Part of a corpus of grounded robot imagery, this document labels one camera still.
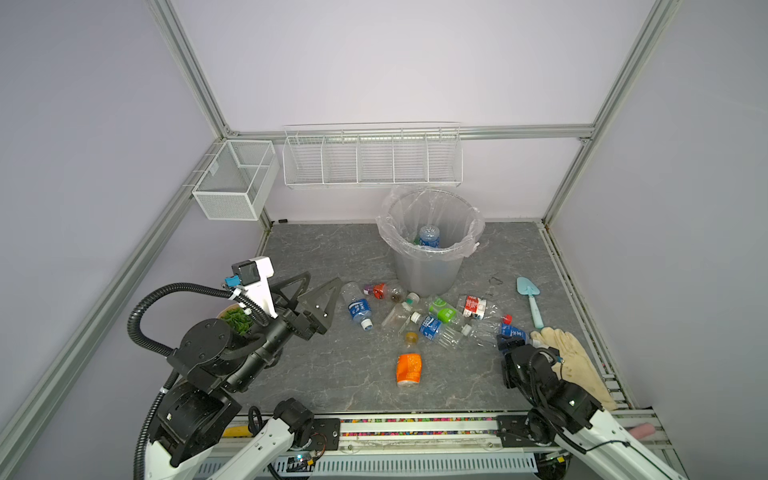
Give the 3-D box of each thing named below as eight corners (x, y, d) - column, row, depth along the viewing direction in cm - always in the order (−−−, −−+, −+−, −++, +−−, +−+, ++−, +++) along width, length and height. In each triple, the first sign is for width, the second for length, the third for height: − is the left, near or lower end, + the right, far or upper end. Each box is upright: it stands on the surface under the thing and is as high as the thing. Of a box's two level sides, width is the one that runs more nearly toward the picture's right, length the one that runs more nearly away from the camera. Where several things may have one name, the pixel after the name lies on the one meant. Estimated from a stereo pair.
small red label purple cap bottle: (363, 298, 100) (362, 292, 97) (367, 286, 103) (366, 279, 100) (402, 303, 99) (402, 297, 96) (404, 291, 102) (404, 284, 99)
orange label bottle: (395, 387, 83) (395, 382, 79) (395, 337, 92) (395, 330, 88) (422, 387, 82) (423, 382, 79) (419, 336, 92) (420, 330, 88)
